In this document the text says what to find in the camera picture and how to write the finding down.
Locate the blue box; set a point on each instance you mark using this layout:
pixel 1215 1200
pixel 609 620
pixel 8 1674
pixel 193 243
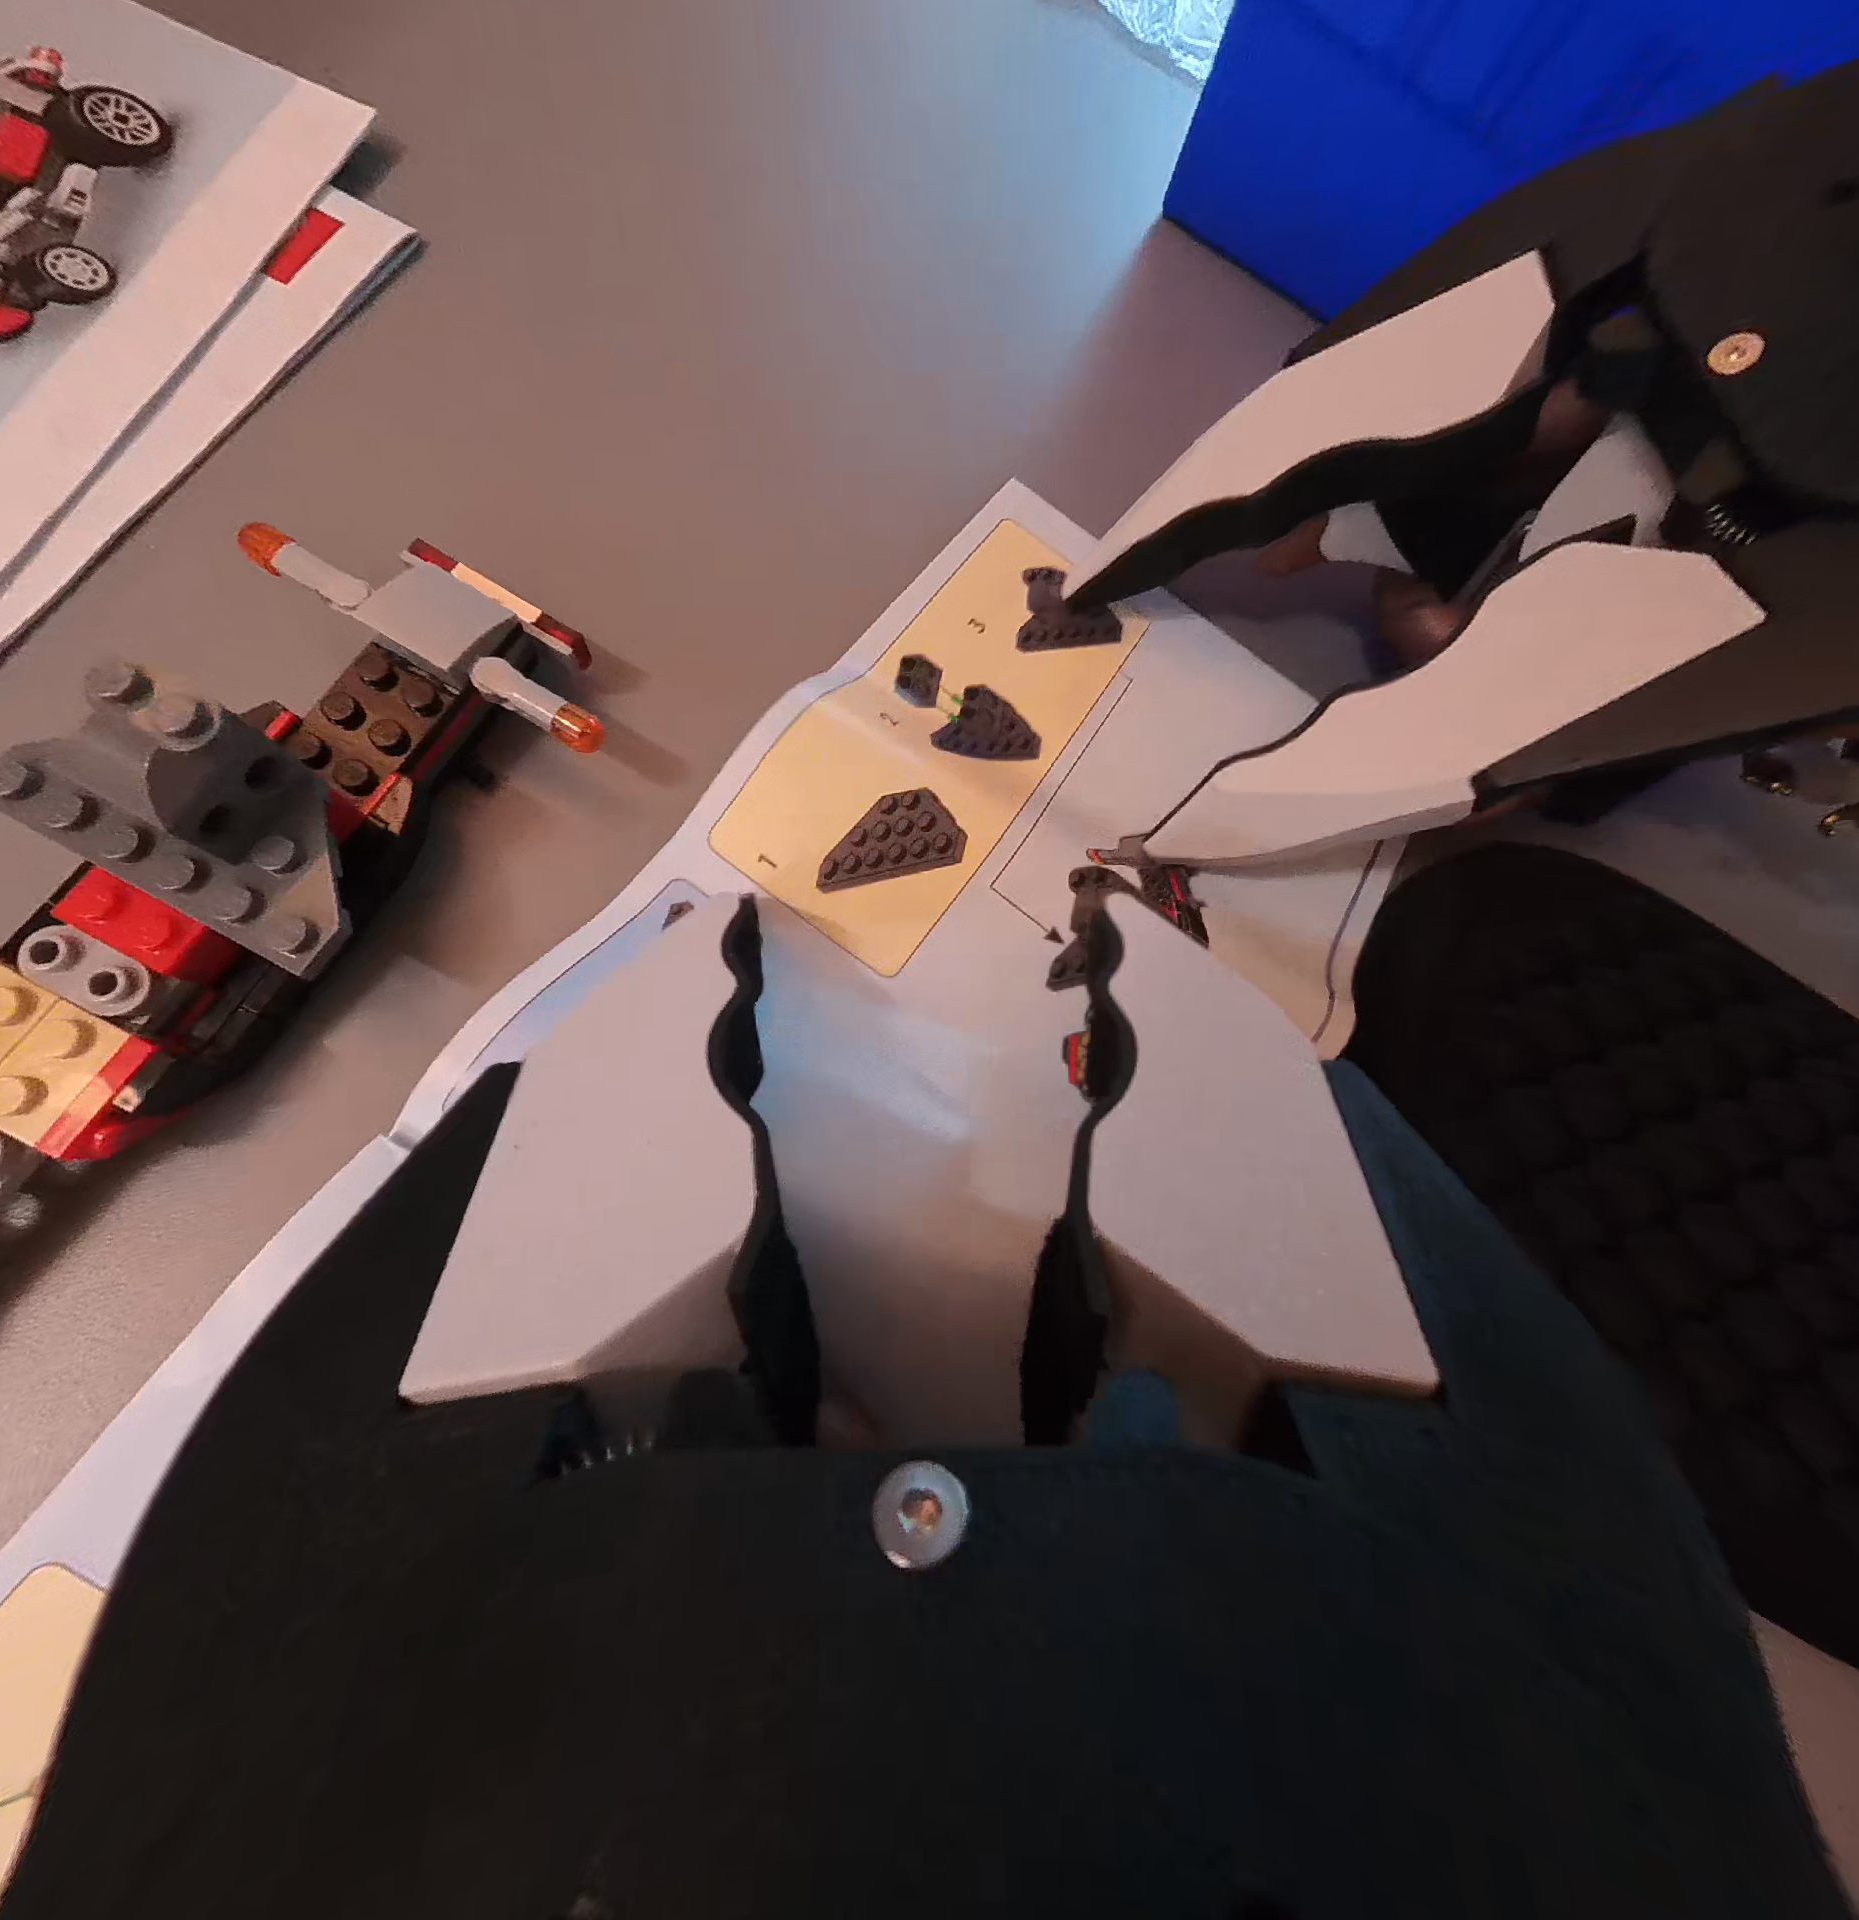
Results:
pixel 1394 120

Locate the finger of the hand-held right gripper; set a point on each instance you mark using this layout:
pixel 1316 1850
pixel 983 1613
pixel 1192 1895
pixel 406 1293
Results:
pixel 1321 436
pixel 1469 689

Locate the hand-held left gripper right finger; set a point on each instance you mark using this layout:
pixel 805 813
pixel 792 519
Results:
pixel 1246 1202

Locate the person's right hand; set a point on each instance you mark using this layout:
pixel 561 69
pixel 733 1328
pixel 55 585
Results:
pixel 1415 620

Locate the partly built lego model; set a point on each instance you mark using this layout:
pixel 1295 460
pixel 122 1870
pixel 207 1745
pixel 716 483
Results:
pixel 193 842

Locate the white plastic bag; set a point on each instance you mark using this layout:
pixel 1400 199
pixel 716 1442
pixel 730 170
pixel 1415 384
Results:
pixel 1163 28

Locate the instruction booklet with red label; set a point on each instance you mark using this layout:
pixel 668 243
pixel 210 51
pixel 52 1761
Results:
pixel 362 256

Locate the lego instruction booklet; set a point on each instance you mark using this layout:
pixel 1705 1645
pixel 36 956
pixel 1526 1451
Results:
pixel 871 781

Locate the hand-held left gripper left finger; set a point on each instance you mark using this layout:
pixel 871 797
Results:
pixel 569 1186

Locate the instruction booklet with car cover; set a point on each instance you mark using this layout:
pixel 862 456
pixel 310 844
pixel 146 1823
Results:
pixel 134 298

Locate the black textured cloth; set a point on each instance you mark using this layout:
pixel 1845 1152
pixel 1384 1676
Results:
pixel 1649 1172

